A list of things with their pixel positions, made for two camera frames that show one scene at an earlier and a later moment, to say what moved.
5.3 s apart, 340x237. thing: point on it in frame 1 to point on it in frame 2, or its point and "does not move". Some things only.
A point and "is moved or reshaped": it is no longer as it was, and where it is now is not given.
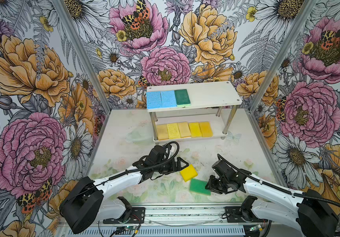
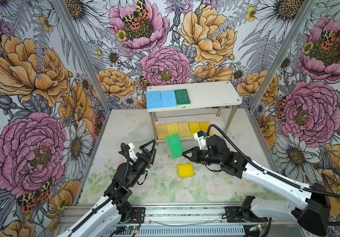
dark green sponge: [182, 98] does not move
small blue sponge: [153, 100] does not move
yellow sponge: [205, 129] does not move
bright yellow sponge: [189, 173] is moved or reshaped
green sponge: [198, 186] to [176, 145]
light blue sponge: [168, 98] does not move
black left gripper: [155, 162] to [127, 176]
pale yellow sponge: [184, 129] does not move
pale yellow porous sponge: [173, 131] does not move
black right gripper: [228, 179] to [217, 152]
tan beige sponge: [162, 132] does not move
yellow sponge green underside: [195, 129] does not move
